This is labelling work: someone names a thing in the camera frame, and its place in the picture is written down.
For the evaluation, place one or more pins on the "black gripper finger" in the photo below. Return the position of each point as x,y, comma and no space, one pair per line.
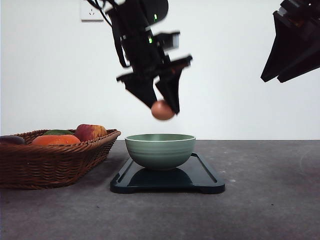
308,56
169,86
141,85
287,36

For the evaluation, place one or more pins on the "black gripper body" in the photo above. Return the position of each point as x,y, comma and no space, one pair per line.
299,13
147,60

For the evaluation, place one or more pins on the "brown egg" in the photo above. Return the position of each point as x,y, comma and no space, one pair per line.
161,110

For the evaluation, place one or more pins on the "green ceramic bowl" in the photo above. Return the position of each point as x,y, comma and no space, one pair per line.
160,150

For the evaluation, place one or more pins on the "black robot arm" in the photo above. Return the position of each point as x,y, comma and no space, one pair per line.
130,16

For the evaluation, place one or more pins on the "brown wicker basket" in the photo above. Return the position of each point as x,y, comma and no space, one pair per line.
34,166

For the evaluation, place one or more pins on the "red yellow apple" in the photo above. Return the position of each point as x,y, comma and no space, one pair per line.
86,132

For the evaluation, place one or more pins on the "black rectangular tray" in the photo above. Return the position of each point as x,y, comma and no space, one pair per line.
195,175

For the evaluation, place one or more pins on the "green fruit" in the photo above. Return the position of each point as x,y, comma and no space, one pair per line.
58,132

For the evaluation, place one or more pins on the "orange tangerine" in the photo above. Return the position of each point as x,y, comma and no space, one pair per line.
55,140

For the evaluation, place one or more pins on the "dark purple fruit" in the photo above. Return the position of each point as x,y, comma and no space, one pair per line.
11,139

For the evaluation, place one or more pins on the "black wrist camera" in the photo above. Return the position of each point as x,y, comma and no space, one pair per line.
167,40

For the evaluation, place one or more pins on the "white wall socket left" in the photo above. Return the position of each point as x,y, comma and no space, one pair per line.
90,14

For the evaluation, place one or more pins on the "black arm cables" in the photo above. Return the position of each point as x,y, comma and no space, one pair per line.
95,3

